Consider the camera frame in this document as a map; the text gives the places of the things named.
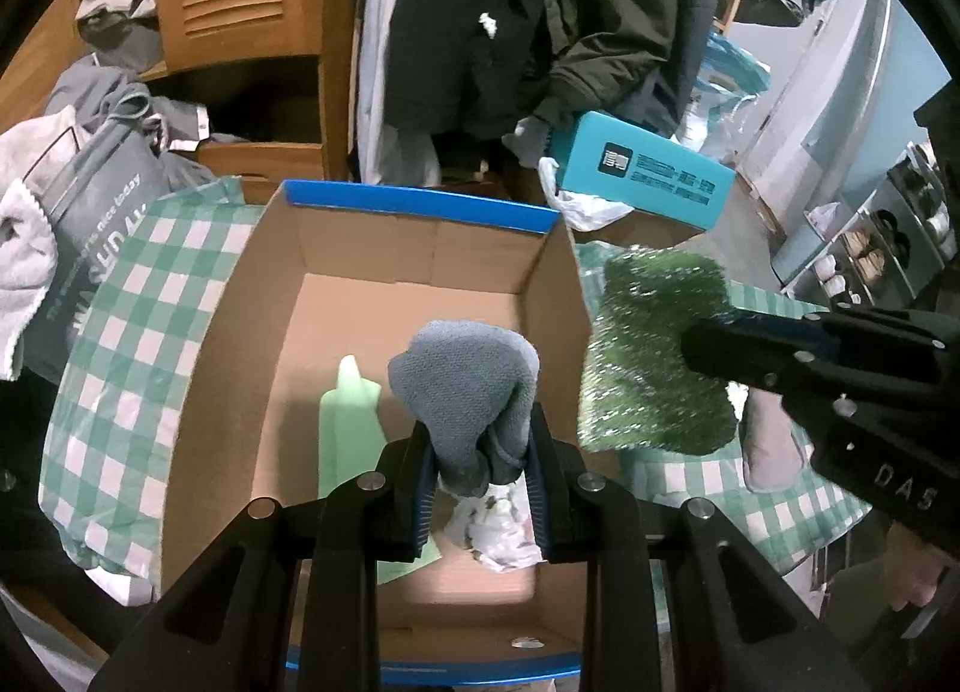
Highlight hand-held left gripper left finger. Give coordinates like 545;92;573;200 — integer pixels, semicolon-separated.
90;426;443;692

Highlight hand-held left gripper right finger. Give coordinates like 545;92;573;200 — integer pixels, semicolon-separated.
527;403;871;692

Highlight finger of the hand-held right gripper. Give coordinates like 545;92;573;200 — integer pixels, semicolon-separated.
724;309;953;348
682;320;946;394

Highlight white sock with grey print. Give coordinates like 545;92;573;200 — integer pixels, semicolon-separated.
446;482;545;573

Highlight mauve cloth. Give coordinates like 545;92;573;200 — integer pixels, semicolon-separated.
742;384;809;494

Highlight light green cloth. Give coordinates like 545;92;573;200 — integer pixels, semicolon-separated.
319;354;443;584

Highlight green glitter cloth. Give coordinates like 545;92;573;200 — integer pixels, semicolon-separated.
577;249;740;457

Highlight grey knit sock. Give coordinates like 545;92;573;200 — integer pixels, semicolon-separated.
386;320;541;498

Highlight blue sided cardboard box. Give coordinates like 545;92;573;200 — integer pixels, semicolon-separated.
154;180;623;692

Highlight person's right hand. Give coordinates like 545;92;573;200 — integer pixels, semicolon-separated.
883;521;942;612

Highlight group of shoes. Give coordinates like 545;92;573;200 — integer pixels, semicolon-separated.
814;152;950;303

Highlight shoe rack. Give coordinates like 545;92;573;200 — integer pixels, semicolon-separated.
772;137;960;310

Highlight brown cardboard box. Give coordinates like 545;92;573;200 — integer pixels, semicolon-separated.
574;212;710;250

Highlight teal box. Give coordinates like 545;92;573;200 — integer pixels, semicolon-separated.
551;110;737;235

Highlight white plastic bag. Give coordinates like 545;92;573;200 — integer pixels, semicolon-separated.
538;155;635;232

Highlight clear bag with blue print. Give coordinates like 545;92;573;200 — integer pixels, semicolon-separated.
675;35;773;164

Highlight white door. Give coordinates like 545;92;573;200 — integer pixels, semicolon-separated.
780;0;946;160

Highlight green white checkered table cover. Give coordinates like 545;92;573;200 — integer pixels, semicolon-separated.
37;178;871;633

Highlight olive green hanging jacket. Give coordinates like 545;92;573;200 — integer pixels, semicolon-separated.
517;0;702;138

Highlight grey printed tote bag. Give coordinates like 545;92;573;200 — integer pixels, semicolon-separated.
22;129;170;385

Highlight white hanging garment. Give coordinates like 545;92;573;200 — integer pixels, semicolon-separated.
356;0;443;187

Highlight black hanging jacket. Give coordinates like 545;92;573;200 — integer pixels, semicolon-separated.
382;0;556;142

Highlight white towel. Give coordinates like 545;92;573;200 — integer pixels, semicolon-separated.
0;107;80;382

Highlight grey hoodie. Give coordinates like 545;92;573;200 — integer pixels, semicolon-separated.
45;62;218;194

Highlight grey white folded clothes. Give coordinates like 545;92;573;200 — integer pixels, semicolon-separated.
75;0;162;74

